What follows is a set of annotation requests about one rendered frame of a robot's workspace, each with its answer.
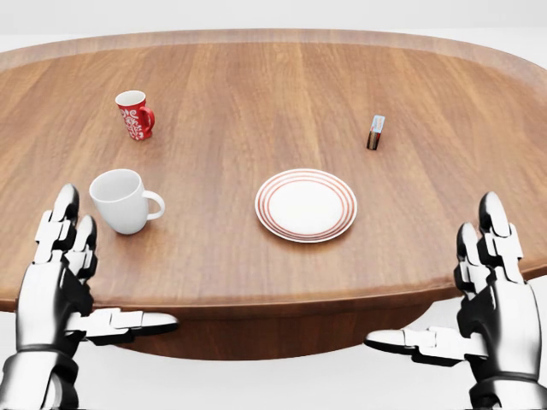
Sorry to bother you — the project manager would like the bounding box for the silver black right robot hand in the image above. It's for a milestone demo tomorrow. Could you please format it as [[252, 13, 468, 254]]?
[[364, 190, 544, 384]]

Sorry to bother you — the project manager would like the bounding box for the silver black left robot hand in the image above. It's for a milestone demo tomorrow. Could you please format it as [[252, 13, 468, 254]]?
[[14, 183, 179, 354]]

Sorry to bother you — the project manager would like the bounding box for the white mug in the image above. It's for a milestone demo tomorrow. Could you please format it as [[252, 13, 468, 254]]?
[[88, 168, 166, 236]]

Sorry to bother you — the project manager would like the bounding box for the red patterned mug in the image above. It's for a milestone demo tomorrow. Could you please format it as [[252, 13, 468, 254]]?
[[115, 90, 156, 143]]

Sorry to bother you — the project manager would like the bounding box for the white plate with red rings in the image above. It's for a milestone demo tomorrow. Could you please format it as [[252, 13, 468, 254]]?
[[254, 168, 358, 243]]

